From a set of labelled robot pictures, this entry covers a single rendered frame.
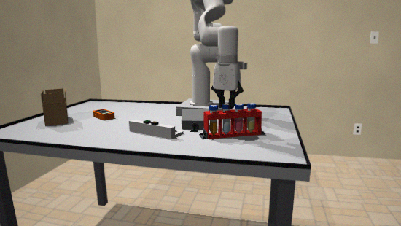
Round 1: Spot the red tube rack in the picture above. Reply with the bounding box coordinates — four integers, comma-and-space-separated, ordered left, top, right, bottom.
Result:
204, 108, 262, 139

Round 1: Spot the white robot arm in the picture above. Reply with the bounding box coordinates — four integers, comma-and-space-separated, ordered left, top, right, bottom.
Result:
190, 0, 247, 106

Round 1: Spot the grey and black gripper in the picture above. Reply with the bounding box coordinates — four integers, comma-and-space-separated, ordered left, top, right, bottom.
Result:
211, 62, 244, 109

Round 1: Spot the brown cardboard box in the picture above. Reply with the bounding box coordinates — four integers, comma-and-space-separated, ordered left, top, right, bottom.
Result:
41, 88, 68, 126

